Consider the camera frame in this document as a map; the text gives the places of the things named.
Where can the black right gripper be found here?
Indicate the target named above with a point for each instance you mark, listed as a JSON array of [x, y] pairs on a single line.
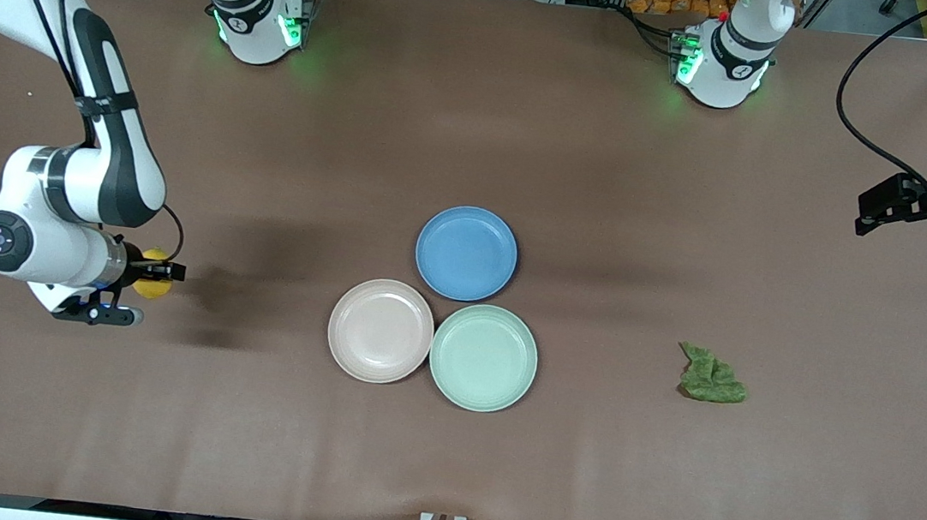
[[131, 263]]

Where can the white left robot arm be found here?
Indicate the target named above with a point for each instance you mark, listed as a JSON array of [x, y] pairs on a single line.
[[724, 72]]

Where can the blue plate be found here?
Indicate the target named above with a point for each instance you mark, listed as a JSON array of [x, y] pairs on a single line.
[[466, 253]]

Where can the light green plate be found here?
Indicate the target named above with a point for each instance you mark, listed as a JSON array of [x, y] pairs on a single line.
[[483, 359]]

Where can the pink plate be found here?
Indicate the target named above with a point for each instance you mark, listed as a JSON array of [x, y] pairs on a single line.
[[381, 331]]

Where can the yellow lemon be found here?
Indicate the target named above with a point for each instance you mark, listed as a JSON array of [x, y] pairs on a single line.
[[153, 289]]

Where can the green lettuce leaf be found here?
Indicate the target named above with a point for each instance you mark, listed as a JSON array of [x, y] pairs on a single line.
[[711, 381]]

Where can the brown table cover sheet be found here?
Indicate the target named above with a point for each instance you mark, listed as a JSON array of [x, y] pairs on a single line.
[[237, 443]]

